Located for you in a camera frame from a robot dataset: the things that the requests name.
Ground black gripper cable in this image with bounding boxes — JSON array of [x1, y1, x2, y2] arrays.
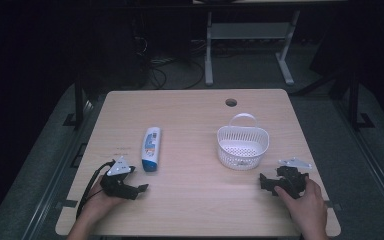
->
[[75, 160, 116, 220]]

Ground white plastic basket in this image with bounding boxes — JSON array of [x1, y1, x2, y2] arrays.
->
[[216, 112, 271, 171]]

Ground white bottle with blue cap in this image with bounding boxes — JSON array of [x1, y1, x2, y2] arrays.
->
[[141, 126, 162, 173]]

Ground black floor cables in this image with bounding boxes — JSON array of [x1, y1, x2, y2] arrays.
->
[[147, 57, 206, 91]]

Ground white metal desk frame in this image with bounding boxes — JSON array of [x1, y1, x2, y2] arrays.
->
[[193, 0, 348, 87]]

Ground person's right hand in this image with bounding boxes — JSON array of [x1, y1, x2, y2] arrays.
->
[[274, 177, 330, 235]]

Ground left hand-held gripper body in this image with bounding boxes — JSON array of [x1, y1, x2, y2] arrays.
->
[[99, 156, 139, 200]]

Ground black metal stand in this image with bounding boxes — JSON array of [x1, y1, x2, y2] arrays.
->
[[344, 71, 376, 132], [62, 74, 93, 130]]

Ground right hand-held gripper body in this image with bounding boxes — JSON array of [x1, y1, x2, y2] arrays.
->
[[275, 156, 314, 200]]

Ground person's left hand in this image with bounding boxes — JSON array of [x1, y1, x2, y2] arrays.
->
[[78, 184, 128, 225]]

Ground metal floor rail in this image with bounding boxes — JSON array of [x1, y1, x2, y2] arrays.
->
[[333, 98, 384, 231], [21, 99, 96, 240]]

